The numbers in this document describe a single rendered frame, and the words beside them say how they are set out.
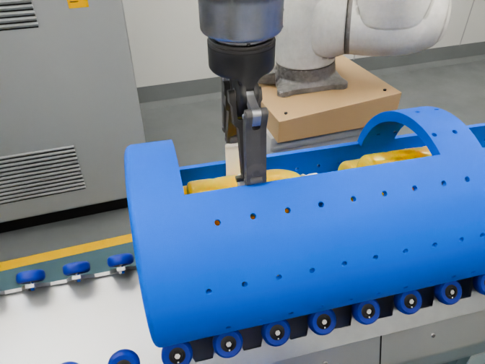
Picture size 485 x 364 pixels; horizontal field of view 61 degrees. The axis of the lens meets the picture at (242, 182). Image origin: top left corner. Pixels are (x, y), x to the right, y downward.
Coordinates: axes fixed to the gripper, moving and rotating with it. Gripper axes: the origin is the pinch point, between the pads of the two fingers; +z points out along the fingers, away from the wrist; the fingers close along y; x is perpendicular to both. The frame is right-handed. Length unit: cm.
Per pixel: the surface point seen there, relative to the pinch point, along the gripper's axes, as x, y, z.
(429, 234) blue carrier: -21.4, -13.2, 2.8
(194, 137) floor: -17, 207, 118
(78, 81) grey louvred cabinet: 39, 138, 40
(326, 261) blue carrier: -7.1, -13.5, 3.4
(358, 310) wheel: -15.8, -10.7, 20.4
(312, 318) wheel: -8.3, -10.5, 20.1
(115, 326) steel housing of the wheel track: 21.7, -1.2, 24.6
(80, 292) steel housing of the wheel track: 27.6, 7.3, 24.6
